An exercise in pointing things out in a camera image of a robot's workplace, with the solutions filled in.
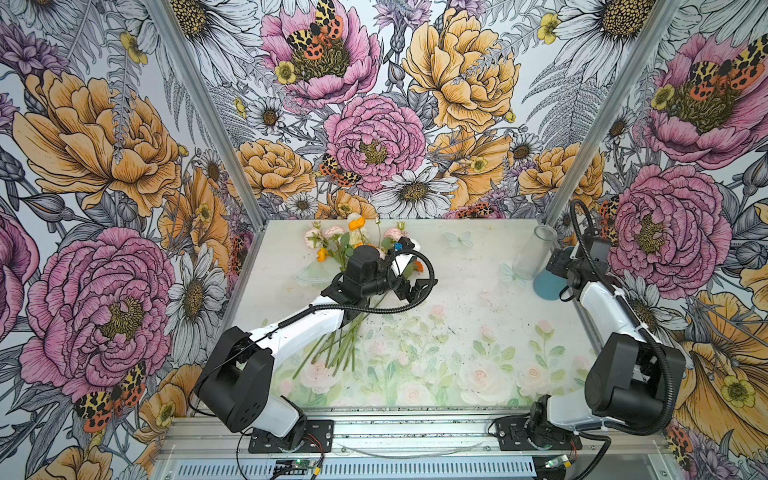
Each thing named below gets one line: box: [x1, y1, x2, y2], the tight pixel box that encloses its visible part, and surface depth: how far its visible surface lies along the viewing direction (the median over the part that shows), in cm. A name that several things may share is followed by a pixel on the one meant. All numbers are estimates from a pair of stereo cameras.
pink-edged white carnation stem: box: [304, 226, 346, 271], surface depth 114 cm
